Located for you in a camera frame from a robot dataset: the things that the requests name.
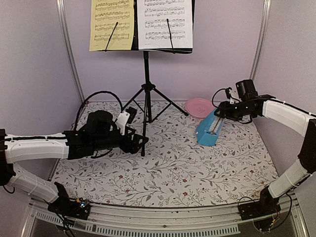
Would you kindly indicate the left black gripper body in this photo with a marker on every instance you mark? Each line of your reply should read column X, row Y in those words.
column 102, row 143

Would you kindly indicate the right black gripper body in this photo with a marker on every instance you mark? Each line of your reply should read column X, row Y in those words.
column 236, row 112

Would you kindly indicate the blue metronome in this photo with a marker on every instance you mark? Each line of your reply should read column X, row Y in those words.
column 208, row 130

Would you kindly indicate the black music stand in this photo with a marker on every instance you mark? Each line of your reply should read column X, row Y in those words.
column 148, row 87

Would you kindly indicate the white sheet music page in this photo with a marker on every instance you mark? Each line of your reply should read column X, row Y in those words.
column 165, row 24

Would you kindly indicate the yellow sheet music page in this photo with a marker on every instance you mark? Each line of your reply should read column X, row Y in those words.
column 111, row 25

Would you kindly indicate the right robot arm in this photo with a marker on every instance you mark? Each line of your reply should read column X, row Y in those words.
column 288, row 132

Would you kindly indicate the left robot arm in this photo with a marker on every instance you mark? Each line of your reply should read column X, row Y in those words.
column 20, row 148

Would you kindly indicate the pink plate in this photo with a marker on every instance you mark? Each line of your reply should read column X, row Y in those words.
column 199, row 108

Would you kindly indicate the floral table mat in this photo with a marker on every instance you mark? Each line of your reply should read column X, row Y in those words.
column 175, row 171

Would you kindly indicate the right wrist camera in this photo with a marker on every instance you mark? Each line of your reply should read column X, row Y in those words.
column 228, row 91

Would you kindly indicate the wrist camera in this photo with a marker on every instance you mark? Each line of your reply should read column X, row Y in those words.
column 228, row 91
column 125, row 117

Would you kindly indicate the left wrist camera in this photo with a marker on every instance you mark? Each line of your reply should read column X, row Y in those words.
column 125, row 117

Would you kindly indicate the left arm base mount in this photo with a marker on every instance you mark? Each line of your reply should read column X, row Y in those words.
column 71, row 207

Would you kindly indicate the left aluminium frame post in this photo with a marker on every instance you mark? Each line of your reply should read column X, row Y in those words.
column 65, row 33

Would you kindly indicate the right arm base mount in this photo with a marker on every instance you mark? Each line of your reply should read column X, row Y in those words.
column 255, row 209

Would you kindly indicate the front aluminium rail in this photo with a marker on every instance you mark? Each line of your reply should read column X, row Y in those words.
column 208, row 221

